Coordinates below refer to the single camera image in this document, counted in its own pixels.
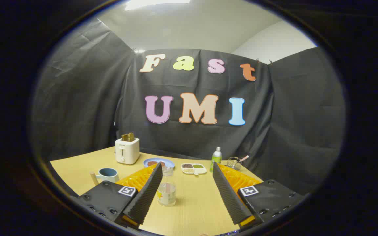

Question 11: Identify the green soda bottle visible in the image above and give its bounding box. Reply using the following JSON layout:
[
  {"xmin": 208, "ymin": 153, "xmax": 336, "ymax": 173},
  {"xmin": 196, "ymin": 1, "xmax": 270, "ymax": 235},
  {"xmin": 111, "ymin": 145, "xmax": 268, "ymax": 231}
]
[{"xmin": 210, "ymin": 147, "xmax": 222, "ymax": 173}]

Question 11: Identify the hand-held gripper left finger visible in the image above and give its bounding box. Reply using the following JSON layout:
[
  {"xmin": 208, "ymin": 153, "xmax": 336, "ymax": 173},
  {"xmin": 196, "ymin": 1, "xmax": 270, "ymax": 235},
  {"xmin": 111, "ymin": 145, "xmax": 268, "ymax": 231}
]
[{"xmin": 78, "ymin": 162, "xmax": 164, "ymax": 230}]

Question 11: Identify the ceiling light panel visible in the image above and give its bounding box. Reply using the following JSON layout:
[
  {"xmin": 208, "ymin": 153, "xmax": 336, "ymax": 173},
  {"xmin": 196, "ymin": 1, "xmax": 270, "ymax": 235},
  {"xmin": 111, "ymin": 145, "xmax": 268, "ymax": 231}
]
[{"xmin": 124, "ymin": 0, "xmax": 191, "ymax": 11}]

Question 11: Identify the white divided dish with beans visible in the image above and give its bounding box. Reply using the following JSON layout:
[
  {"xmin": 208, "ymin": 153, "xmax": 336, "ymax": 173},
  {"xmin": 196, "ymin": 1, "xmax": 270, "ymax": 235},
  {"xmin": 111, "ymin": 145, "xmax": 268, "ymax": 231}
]
[{"xmin": 181, "ymin": 163, "xmax": 207, "ymax": 175}]

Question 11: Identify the blue plate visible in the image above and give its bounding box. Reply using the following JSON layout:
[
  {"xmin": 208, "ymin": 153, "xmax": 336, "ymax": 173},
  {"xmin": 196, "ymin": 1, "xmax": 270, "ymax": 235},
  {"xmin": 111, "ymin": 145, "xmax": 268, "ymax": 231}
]
[{"xmin": 143, "ymin": 158, "xmax": 175, "ymax": 169}]

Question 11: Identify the wooden table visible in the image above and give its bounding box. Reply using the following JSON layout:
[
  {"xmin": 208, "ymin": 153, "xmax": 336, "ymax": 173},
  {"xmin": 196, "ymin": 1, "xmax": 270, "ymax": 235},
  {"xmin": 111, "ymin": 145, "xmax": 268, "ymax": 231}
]
[{"xmin": 50, "ymin": 147, "xmax": 263, "ymax": 236}]

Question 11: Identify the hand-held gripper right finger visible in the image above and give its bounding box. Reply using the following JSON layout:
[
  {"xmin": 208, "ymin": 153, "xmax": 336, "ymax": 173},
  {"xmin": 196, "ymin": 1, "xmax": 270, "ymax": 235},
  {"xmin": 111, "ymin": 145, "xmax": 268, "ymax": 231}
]
[{"xmin": 212, "ymin": 162, "xmax": 304, "ymax": 227}]

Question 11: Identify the pale blue cup wooden handle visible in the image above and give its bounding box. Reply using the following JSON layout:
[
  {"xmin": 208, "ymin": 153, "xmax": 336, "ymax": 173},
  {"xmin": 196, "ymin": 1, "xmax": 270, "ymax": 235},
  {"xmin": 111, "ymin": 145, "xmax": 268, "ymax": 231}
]
[{"xmin": 90, "ymin": 168, "xmax": 120, "ymax": 186}]

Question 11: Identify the small clear glass holder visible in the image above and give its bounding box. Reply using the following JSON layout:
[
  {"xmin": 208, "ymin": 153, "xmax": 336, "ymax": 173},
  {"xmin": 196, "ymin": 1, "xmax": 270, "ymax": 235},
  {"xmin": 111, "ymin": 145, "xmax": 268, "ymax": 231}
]
[{"xmin": 227, "ymin": 157, "xmax": 242, "ymax": 171}]

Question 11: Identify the black backdrop cloth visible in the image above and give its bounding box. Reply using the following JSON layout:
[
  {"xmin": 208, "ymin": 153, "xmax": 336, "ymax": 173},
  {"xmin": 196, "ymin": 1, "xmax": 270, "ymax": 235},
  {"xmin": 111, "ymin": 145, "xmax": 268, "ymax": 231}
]
[{"xmin": 31, "ymin": 18, "xmax": 346, "ymax": 195}]

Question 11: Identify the clear glass juice bottle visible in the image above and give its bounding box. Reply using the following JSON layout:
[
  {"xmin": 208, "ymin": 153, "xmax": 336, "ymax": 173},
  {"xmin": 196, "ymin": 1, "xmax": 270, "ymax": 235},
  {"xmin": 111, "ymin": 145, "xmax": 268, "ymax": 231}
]
[{"xmin": 157, "ymin": 166, "xmax": 177, "ymax": 207}]

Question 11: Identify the white toaster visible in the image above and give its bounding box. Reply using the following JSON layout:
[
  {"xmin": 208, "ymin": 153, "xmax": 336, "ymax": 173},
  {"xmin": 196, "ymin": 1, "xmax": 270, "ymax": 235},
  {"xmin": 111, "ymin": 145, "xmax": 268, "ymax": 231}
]
[{"xmin": 115, "ymin": 138, "xmax": 140, "ymax": 165}]

